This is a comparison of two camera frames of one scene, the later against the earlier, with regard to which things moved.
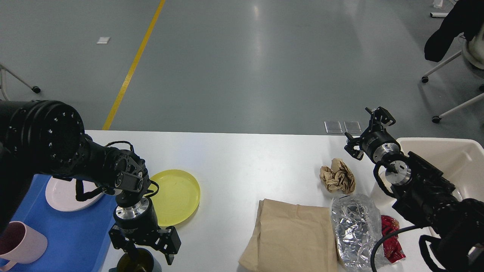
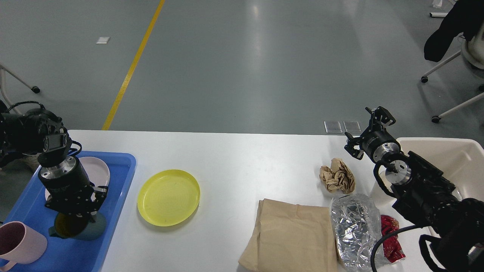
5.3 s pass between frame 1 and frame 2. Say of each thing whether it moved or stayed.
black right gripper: stayed
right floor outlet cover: stayed
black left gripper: moved
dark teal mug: moved
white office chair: stayed
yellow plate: stayed
